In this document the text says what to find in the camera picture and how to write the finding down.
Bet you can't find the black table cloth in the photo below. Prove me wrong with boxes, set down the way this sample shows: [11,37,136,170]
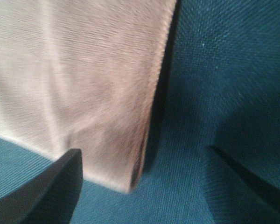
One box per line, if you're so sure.
[0,0,280,224]

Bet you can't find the brown towel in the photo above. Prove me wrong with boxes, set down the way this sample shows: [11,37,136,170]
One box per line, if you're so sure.
[0,0,176,193]

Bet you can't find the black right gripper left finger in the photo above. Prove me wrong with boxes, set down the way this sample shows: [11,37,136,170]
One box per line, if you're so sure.
[0,149,82,224]

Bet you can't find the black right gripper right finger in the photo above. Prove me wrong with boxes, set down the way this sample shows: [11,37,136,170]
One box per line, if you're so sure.
[206,146,280,214]

